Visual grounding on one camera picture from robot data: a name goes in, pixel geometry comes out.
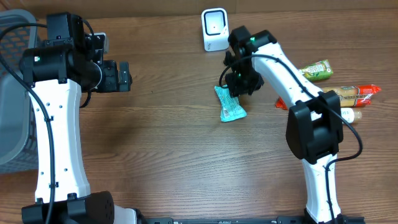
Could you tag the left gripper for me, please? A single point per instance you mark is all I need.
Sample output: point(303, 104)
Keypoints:
point(116, 76)

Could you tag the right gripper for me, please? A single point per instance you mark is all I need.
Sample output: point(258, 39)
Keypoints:
point(238, 91)

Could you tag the mint green wipes packet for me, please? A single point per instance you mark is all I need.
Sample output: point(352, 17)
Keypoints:
point(231, 110)

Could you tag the green snack packet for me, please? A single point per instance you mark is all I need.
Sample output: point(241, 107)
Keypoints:
point(317, 71)

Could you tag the white tube gold cap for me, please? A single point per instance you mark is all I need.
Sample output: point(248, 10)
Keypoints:
point(351, 115)

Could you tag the orange spaghetti packet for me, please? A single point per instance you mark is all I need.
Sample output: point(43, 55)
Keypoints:
point(349, 96)

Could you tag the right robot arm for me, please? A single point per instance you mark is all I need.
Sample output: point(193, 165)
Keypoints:
point(314, 127)

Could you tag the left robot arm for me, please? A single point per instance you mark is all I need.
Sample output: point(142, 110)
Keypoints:
point(69, 63)

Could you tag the white barcode scanner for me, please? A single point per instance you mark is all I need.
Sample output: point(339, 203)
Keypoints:
point(215, 29)

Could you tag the grey plastic shopping basket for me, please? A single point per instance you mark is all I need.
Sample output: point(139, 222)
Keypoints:
point(18, 133)

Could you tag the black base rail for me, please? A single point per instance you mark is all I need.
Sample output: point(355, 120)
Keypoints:
point(278, 220)

